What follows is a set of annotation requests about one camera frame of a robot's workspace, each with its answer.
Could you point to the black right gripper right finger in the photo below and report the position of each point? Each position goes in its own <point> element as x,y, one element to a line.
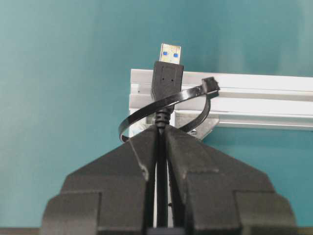
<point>216,194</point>

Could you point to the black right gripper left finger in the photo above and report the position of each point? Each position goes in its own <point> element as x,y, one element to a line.
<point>113,195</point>

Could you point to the black zip tie loop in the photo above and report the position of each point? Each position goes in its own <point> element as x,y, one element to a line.
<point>209,88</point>

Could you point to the square aluminium extrusion frame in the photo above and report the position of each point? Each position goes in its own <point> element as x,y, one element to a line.
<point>245,100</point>

